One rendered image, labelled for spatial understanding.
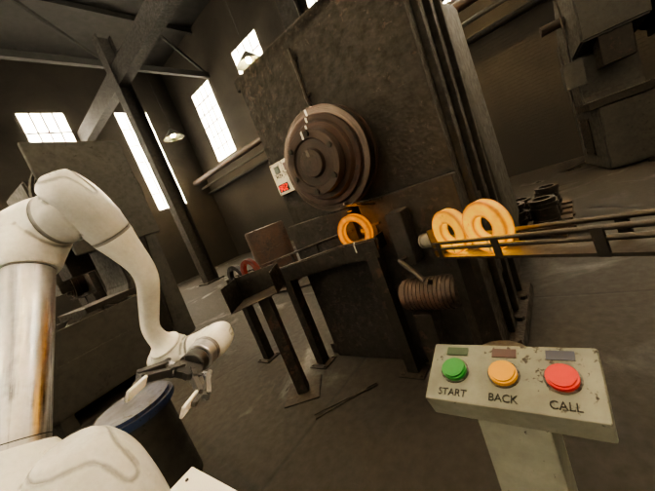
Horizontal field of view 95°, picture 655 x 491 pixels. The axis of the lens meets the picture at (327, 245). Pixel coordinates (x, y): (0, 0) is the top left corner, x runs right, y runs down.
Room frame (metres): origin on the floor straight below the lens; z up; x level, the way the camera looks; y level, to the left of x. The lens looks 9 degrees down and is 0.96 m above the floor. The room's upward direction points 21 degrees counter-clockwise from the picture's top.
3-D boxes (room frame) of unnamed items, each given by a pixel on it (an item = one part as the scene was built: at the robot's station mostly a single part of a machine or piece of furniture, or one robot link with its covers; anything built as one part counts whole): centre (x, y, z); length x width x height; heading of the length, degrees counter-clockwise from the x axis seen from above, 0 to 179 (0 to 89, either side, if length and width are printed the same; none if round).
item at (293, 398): (1.56, 0.43, 0.36); 0.26 x 0.20 x 0.72; 85
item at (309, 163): (1.35, -0.08, 1.11); 0.28 x 0.06 x 0.28; 50
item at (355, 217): (1.43, -0.15, 0.75); 0.18 x 0.03 x 0.18; 50
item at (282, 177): (1.73, 0.05, 1.15); 0.26 x 0.02 x 0.18; 50
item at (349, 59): (1.75, -0.42, 0.88); 1.08 x 0.73 x 1.76; 50
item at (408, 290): (1.11, -0.31, 0.27); 0.22 x 0.13 x 0.53; 50
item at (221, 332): (1.02, 0.49, 0.63); 0.16 x 0.13 x 0.11; 174
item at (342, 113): (1.43, -0.14, 1.11); 0.47 x 0.06 x 0.47; 50
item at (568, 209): (2.80, -1.56, 0.22); 1.20 x 0.81 x 0.44; 48
